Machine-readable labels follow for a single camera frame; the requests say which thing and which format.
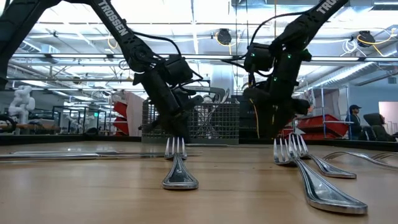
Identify silver air duct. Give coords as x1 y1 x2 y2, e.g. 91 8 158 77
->
306 61 398 91

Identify white board panel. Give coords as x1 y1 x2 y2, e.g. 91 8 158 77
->
123 91 147 138

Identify red bin shelf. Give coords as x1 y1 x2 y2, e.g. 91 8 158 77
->
281 114 351 141

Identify black ceiling cable reel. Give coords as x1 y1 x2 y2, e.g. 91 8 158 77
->
215 28 233 47
356 30 376 49

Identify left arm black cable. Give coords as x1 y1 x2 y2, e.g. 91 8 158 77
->
132 30 205 91

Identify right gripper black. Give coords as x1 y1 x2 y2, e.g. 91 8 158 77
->
243 40 312 139

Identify silver fork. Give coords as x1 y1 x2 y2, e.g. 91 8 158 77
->
369 151 398 159
288 133 358 180
272 138 369 215
322 151 398 171
161 136 200 190

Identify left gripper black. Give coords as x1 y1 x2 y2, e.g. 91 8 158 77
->
133 70 203 141

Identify red storage bins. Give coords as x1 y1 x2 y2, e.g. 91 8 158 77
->
111 101 130 137

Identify metal rack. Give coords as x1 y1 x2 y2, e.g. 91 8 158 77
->
320 85 355 141

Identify person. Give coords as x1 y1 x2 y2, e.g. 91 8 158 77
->
345 104 363 141
363 112 397 142

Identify long ceiling light strip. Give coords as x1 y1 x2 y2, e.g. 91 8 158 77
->
12 53 398 62

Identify black power box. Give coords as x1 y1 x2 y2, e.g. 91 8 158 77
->
239 95 274 140

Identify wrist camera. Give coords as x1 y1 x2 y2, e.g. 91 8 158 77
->
244 42 275 73
164 55 194 87

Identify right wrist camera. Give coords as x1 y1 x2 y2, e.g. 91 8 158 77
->
244 42 275 73

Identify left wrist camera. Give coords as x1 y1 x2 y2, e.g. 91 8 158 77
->
164 55 194 87

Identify white column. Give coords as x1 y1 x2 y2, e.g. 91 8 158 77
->
210 64 234 96

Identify grey plastic silverware basket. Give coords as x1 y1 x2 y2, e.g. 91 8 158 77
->
141 86 241 146

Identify curved yellow cable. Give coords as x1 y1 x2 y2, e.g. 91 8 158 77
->
248 98 261 140

